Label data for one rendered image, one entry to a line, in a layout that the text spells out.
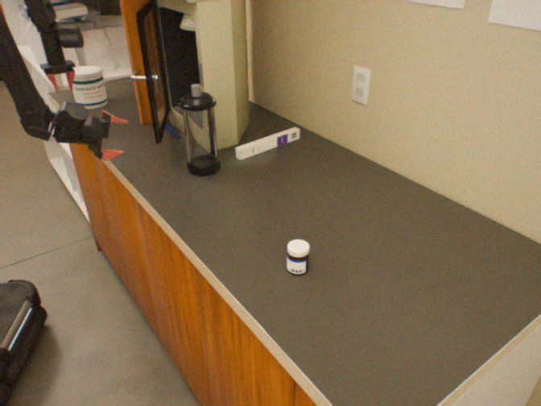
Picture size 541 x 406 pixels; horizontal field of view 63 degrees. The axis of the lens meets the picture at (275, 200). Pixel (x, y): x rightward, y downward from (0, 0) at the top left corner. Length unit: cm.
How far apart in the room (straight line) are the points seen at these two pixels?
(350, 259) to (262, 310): 26
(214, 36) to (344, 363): 100
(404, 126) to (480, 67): 29
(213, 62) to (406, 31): 58
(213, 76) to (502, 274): 98
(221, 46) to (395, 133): 60
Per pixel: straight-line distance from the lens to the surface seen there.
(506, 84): 121
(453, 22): 127
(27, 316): 217
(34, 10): 168
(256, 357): 105
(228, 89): 148
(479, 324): 96
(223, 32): 144
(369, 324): 90
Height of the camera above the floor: 159
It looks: 32 degrees down
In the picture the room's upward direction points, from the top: straight up
